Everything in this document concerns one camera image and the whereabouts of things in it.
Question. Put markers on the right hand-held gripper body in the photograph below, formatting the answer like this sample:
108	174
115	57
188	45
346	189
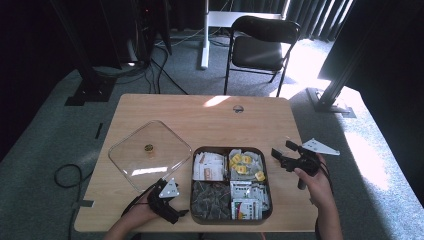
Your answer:
308	163

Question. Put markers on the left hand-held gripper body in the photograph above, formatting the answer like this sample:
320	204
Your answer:
163	203

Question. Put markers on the dark square compartment tray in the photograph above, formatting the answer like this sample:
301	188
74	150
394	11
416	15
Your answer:
230	221

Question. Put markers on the clear lid with gold knob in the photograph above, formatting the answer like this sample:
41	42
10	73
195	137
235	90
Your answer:
150	156

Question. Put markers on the person's left hand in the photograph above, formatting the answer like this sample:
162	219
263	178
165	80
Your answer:
141	215

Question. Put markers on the person's right hand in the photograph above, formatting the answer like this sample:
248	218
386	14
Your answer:
318	186

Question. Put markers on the pile of dark tea bags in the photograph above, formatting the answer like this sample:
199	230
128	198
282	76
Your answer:
210	200

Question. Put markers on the pile of yellow-tag tea bags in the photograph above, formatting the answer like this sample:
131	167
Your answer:
245	163

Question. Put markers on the pile of white tea packets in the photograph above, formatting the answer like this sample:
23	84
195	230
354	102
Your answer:
209	166

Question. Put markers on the pile of colourful print packets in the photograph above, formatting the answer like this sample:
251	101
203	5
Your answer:
248	200

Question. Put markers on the black metal stand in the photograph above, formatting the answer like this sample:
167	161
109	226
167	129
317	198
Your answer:
330	96
90	83

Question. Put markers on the round table grommet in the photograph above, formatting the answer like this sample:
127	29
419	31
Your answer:
238	109

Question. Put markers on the black tape strip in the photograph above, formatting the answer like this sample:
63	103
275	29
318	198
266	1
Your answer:
99	130

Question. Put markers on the black folding chair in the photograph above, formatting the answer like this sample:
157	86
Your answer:
256	51

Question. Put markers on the grey curtain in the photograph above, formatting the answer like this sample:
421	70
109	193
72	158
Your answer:
316	16

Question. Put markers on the black equipment rack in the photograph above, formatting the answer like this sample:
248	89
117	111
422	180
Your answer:
150	26

